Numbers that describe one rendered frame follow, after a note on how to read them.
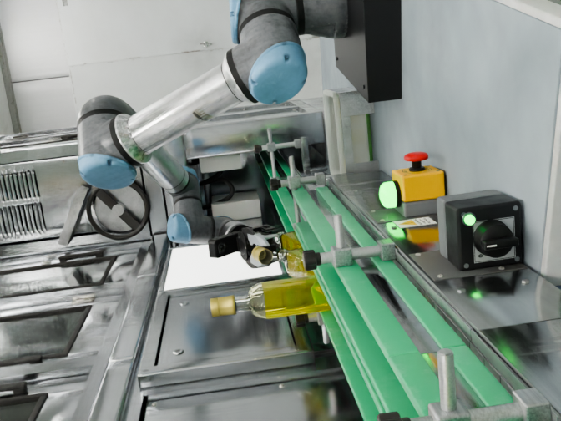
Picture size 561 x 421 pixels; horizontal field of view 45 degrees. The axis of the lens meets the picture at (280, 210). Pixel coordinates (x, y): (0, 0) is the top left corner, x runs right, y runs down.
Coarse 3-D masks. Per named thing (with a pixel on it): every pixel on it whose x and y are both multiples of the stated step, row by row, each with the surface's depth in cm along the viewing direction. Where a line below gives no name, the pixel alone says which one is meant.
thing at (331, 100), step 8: (328, 96) 170; (336, 96) 156; (328, 104) 171; (336, 104) 155; (328, 112) 172; (336, 112) 156; (328, 120) 172; (336, 120) 156; (328, 128) 173; (336, 128) 157; (328, 136) 173; (336, 136) 173; (328, 144) 174; (336, 144) 174; (328, 152) 174; (336, 152) 174; (336, 160) 175; (344, 160) 159; (336, 168) 175; (344, 168) 160
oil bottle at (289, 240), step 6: (282, 234) 161; (288, 234) 160; (294, 234) 159; (282, 240) 160; (288, 240) 157; (294, 240) 155; (282, 246) 161; (288, 246) 157; (294, 246) 154; (300, 246) 152
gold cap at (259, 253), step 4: (256, 248) 156; (260, 248) 155; (264, 248) 154; (252, 252) 156; (256, 252) 154; (260, 252) 156; (264, 252) 156; (268, 252) 156; (252, 256) 157; (256, 256) 154; (260, 256) 156; (264, 256) 156; (268, 256) 156; (272, 256) 154; (256, 260) 155; (260, 260) 157; (264, 260) 156; (268, 260) 155; (264, 264) 154
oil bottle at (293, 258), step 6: (288, 252) 144; (294, 252) 144; (300, 252) 143; (288, 258) 144; (294, 258) 142; (300, 258) 140; (288, 264) 145; (294, 264) 142; (300, 264) 140; (288, 270) 145; (294, 270) 143; (300, 270) 140; (312, 270) 135; (294, 276) 143; (300, 276) 141
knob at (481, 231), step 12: (480, 228) 81; (492, 228) 80; (504, 228) 80; (480, 240) 81; (492, 240) 80; (504, 240) 79; (516, 240) 79; (480, 252) 82; (492, 252) 81; (504, 252) 81
